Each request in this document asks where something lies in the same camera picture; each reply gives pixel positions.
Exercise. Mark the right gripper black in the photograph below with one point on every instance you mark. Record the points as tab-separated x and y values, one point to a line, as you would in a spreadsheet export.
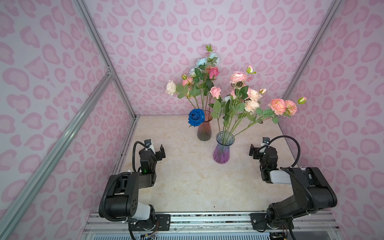
256	150

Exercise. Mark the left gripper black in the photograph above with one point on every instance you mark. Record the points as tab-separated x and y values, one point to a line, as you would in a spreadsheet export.
158	156

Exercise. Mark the purple glass vase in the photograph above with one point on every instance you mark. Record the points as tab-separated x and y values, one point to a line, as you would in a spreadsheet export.
221	153

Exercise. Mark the peach spray rose stem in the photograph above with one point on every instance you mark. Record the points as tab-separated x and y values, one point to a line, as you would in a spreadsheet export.
252	103

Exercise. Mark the red grey glass vase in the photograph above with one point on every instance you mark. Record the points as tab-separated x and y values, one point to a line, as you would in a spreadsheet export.
205	131

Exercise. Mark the dark blue rose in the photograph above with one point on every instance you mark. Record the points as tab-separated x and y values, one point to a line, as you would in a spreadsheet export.
196	117

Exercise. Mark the cream white rose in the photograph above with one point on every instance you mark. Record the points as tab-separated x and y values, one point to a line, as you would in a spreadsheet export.
179	91

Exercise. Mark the pale blue white rose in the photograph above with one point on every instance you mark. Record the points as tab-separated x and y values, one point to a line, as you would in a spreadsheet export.
192	72

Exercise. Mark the small magenta rose bud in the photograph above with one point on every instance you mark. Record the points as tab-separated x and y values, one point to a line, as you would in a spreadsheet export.
213	72

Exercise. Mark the red pink rose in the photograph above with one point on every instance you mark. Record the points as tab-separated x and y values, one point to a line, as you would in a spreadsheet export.
233	94

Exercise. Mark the small pink spray rose stem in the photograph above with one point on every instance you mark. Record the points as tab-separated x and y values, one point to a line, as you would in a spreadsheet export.
238	81

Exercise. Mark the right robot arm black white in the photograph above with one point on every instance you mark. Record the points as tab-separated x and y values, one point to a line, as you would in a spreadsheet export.
311	191

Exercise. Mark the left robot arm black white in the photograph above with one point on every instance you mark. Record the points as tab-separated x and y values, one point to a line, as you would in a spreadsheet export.
120	200

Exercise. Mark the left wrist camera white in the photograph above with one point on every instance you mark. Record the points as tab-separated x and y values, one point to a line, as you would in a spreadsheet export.
149	145

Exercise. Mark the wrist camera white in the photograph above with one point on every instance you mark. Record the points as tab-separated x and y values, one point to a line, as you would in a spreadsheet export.
265	143
149	145

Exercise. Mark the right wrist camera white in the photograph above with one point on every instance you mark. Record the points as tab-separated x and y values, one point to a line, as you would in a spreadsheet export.
265	143

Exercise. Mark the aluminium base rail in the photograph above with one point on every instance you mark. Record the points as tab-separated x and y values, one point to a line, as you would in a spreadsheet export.
216	226

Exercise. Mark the diagonal aluminium frame bar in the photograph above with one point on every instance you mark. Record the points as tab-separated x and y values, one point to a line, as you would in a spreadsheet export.
20	205

